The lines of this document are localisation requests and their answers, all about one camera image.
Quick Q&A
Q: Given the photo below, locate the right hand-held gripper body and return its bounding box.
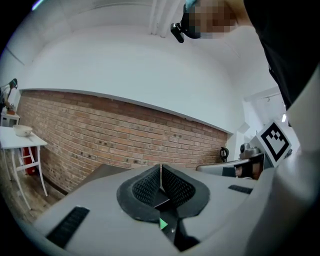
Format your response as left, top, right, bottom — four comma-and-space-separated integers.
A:
239, 119, 293, 171

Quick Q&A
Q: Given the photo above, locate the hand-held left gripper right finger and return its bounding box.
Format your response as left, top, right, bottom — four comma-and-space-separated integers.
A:
161, 163, 259, 243

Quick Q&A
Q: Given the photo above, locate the white wall pipe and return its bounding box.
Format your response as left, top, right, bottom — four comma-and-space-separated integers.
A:
149, 0, 168, 39

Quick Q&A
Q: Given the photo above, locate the person's right hand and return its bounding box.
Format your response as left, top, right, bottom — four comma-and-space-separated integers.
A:
234, 159, 264, 181

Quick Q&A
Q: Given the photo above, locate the person's head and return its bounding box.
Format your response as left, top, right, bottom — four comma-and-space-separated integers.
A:
181, 0, 239, 40

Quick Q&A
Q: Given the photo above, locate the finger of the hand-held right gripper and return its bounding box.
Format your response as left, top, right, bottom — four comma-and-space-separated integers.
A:
196, 158, 251, 179

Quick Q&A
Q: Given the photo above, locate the white side table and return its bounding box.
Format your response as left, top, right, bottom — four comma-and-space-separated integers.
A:
0, 125, 49, 211

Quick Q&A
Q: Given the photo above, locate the black head-worn camera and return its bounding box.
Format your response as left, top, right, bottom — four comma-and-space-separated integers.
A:
170, 22, 186, 44

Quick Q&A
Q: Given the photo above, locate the person's black clothing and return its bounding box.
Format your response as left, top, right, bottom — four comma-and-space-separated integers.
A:
243, 0, 320, 111

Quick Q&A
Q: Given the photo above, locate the red stool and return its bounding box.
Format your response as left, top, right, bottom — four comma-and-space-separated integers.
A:
20, 146, 36, 174

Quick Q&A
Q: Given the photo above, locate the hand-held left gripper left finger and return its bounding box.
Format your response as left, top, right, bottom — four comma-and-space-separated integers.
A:
33, 164, 181, 256

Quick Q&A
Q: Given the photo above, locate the white cabinet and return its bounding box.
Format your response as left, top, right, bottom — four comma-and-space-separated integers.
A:
0, 111, 21, 128

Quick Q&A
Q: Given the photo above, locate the beige bowl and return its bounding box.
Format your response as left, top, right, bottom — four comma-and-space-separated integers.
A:
12, 124, 34, 138

